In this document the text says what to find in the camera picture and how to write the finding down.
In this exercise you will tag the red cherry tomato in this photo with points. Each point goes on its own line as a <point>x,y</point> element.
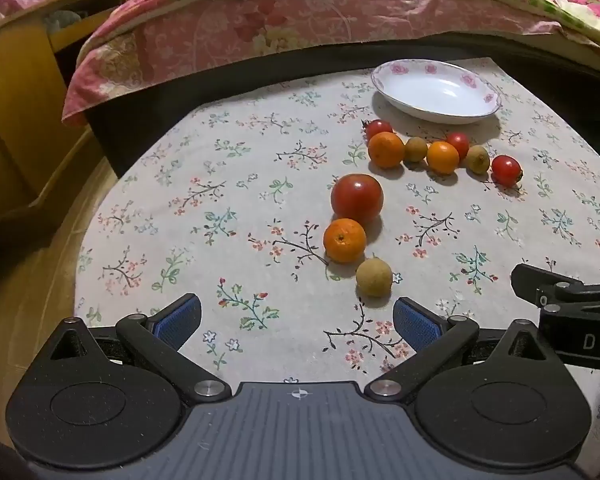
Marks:
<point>506,170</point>
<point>460,141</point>

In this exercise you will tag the pink floral bedsheet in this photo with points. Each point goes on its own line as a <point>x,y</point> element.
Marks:
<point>260,20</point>

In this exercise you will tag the smooth orange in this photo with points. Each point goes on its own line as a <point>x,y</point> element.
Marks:
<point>442,158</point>

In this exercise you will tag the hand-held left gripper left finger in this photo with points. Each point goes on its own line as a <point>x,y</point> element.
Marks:
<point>180,319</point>

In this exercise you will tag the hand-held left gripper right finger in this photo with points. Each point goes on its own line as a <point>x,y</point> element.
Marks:
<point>416,321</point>

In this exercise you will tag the large textured orange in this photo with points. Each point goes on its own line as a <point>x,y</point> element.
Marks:
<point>386,150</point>

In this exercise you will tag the large red tomato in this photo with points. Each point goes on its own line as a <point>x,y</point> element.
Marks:
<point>356,198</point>

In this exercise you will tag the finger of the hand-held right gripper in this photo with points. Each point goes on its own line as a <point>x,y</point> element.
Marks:
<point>532,280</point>

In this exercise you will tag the yellow wooden nightstand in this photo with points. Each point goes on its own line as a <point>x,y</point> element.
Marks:
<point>15,110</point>

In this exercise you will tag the white floral rimmed plate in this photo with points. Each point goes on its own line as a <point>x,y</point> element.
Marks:
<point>435,92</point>

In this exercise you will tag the cherry tomato with dark stem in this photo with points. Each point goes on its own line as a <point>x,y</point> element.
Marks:
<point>380,127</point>

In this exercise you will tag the small orange with stem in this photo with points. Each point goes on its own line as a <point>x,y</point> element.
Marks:
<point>345,241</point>

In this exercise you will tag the tan longan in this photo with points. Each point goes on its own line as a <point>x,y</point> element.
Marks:
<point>478,159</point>
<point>415,149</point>
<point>374,276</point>

